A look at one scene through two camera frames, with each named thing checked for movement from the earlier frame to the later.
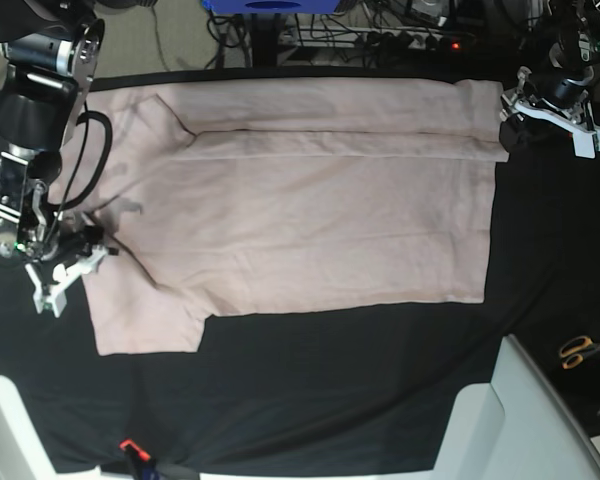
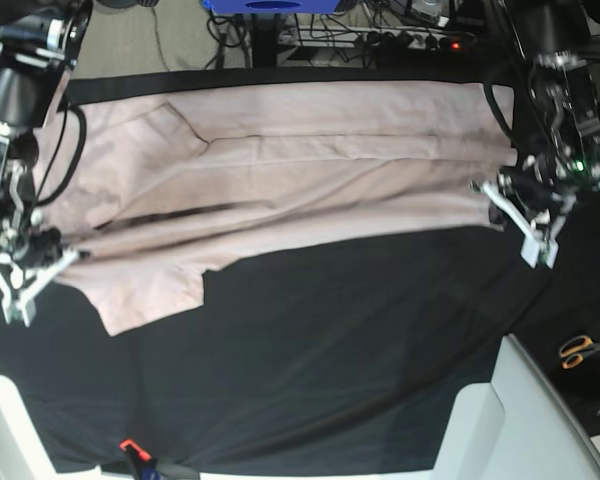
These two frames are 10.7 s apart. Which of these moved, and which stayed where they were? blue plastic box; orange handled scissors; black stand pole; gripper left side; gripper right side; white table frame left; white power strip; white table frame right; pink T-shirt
Moved: pink T-shirt; gripper left side; gripper right side
Stayed: orange handled scissors; white table frame right; blue plastic box; black stand pole; white table frame left; white power strip
